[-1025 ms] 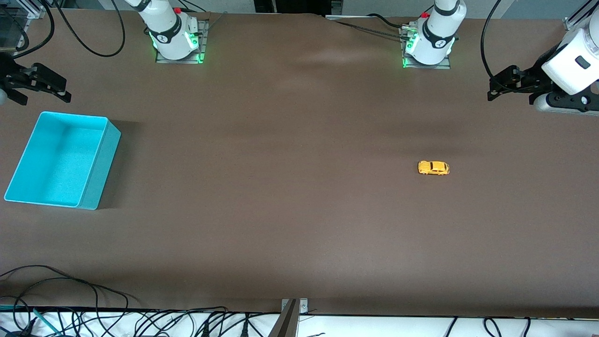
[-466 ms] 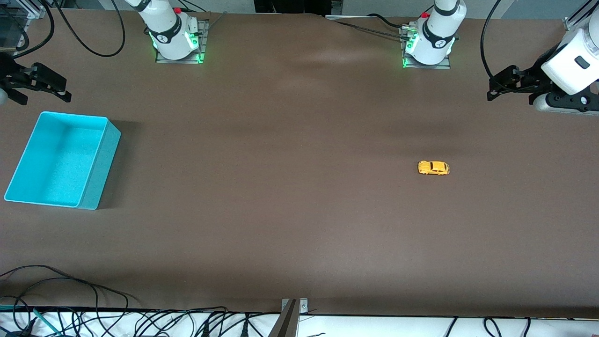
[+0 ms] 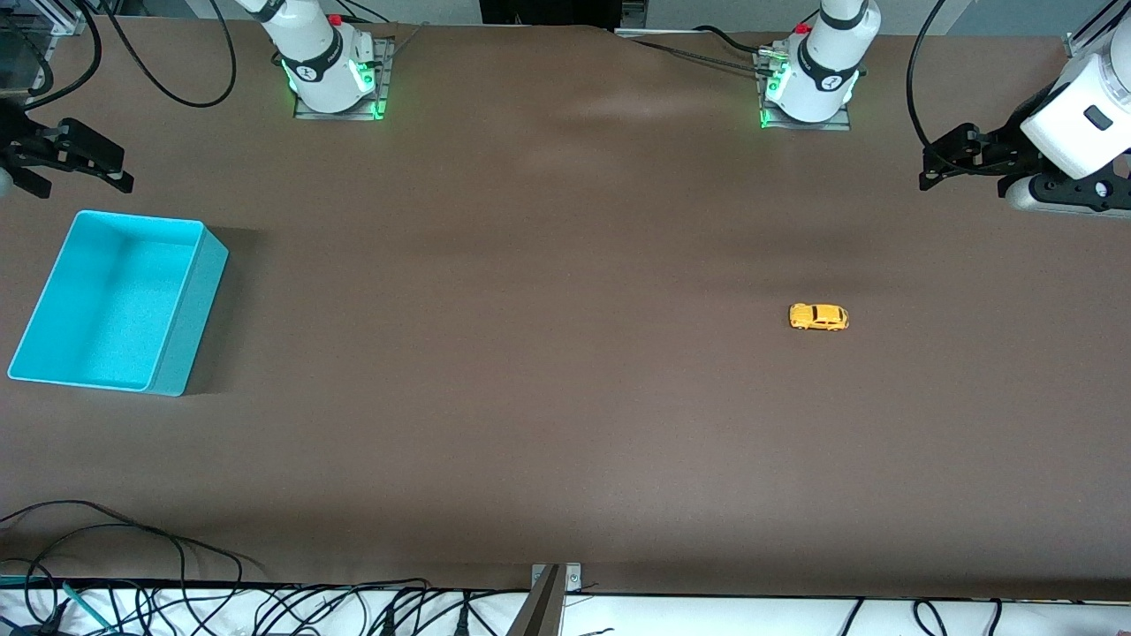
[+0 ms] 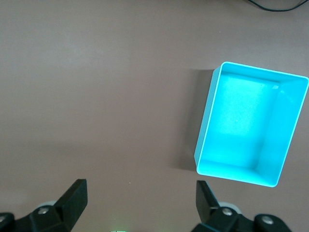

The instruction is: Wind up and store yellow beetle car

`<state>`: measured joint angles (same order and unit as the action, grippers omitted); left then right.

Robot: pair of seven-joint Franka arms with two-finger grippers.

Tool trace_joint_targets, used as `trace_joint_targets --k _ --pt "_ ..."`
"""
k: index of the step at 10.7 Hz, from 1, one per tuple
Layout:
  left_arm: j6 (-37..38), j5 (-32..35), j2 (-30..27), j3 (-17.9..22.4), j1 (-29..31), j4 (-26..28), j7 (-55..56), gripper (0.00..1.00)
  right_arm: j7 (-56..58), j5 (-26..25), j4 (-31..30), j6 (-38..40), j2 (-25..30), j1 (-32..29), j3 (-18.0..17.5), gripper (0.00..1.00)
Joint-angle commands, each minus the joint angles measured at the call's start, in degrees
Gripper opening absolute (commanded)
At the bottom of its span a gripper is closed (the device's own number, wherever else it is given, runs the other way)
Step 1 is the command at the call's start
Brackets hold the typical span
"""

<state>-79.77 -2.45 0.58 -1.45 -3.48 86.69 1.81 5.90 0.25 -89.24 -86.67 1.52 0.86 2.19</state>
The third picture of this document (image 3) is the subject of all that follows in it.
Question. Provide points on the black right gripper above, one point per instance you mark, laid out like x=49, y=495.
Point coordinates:
x=19, y=147

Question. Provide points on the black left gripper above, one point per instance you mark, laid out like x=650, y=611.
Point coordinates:
x=1006, y=146

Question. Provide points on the yellow beetle toy car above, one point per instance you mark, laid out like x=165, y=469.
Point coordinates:
x=817, y=316

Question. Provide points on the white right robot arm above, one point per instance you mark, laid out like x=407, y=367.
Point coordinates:
x=318, y=62

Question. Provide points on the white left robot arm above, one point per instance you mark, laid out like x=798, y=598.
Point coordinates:
x=831, y=62

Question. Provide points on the turquoise plastic bin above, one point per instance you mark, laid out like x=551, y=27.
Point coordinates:
x=115, y=300

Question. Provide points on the brown table mat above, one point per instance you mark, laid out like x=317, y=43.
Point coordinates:
x=565, y=353

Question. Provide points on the black box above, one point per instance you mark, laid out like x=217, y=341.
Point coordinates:
x=508, y=11

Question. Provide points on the black power plug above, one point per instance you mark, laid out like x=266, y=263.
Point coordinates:
x=463, y=623
x=387, y=621

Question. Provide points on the grey metal bar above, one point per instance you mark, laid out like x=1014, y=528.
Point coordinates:
x=541, y=609

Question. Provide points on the aluminium frame profile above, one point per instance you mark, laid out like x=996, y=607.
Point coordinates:
x=1082, y=42
x=66, y=22

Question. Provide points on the small metal bracket plate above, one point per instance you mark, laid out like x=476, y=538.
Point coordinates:
x=573, y=576

